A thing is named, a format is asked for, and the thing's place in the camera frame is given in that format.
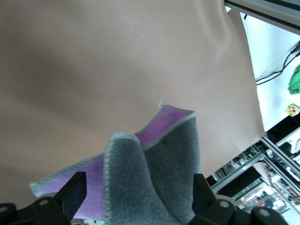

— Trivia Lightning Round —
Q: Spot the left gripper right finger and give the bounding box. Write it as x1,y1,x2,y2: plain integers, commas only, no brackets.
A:
191,173,236,225

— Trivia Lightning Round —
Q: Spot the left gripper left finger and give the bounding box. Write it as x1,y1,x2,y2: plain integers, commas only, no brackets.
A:
31,172,89,225

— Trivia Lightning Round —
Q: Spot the grey and purple towel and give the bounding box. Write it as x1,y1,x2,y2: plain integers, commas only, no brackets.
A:
30,105,203,225

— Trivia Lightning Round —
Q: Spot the colourful puzzle cube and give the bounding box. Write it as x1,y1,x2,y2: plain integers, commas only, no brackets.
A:
285,103,300,117

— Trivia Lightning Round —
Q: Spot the brown table mat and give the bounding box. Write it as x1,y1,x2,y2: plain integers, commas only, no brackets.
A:
0,0,267,207

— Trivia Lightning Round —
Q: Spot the green crumpled object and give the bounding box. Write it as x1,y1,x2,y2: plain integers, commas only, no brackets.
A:
288,65,300,95

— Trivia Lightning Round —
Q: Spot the black floor cable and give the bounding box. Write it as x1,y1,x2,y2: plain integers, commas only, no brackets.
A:
255,41,300,85

